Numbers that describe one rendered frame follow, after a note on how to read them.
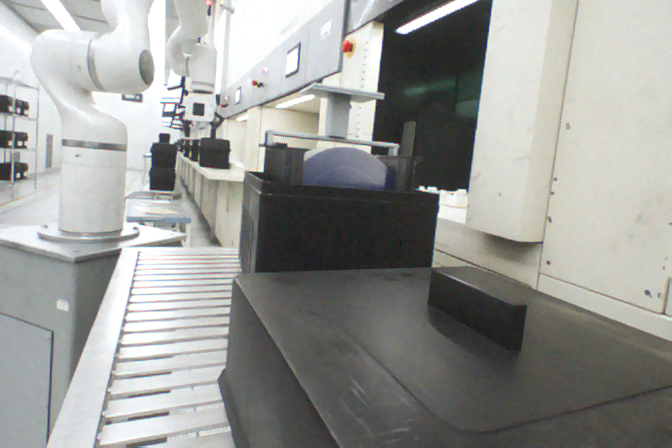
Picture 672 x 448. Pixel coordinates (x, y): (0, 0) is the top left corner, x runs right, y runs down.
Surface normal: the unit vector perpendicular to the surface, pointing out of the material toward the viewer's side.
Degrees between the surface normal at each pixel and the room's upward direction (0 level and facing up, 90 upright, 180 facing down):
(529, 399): 0
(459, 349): 0
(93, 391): 0
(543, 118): 90
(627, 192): 90
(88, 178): 90
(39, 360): 90
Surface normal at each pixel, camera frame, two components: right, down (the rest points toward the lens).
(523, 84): -0.92, -0.05
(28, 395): -0.37, 0.04
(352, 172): 0.29, 0.11
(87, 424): 0.10, -0.99
